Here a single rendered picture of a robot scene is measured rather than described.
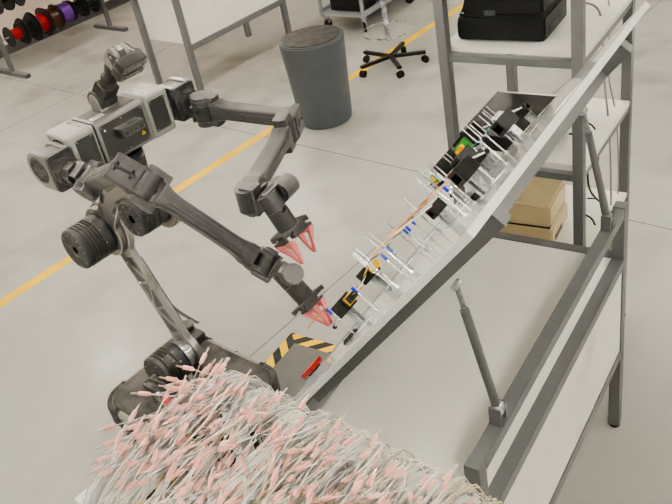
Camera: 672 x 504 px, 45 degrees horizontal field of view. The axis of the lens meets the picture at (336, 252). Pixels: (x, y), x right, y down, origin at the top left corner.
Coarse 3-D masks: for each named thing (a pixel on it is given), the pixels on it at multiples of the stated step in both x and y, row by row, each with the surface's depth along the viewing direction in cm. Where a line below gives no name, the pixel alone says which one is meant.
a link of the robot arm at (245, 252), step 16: (160, 192) 208; (144, 208) 206; (160, 208) 210; (176, 208) 209; (192, 208) 211; (192, 224) 211; (208, 224) 213; (224, 240) 215; (240, 240) 217; (240, 256) 217; (256, 256) 219; (272, 256) 221
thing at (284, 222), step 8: (288, 208) 208; (272, 216) 206; (280, 216) 205; (288, 216) 206; (304, 216) 209; (280, 224) 206; (288, 224) 206; (296, 224) 207; (280, 232) 208; (288, 232) 205; (272, 240) 208
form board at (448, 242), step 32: (576, 96) 182; (544, 128) 175; (512, 160) 189; (480, 224) 147; (416, 256) 244; (448, 256) 150; (416, 288) 159; (384, 320) 170; (352, 352) 182; (320, 384) 196
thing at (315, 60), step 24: (288, 48) 546; (312, 48) 540; (336, 48) 547; (288, 72) 561; (312, 72) 549; (336, 72) 555; (312, 96) 561; (336, 96) 564; (312, 120) 574; (336, 120) 574
